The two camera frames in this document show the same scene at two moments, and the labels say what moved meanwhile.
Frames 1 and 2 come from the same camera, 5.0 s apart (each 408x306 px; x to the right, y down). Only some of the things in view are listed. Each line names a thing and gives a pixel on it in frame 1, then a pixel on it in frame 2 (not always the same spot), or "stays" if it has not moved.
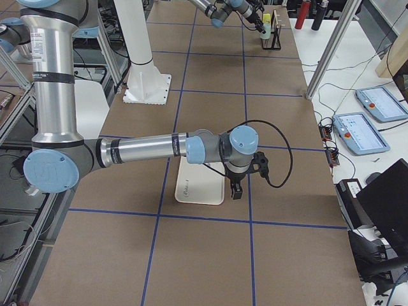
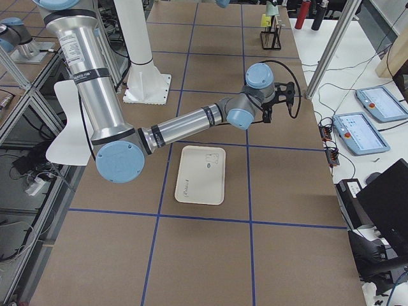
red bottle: x=303 y=14 stays
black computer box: x=352 y=208 stays
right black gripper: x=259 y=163 → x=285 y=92
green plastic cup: x=268 y=28 → x=271 y=9
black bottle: x=319 y=14 stays
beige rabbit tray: x=198 y=183 stays
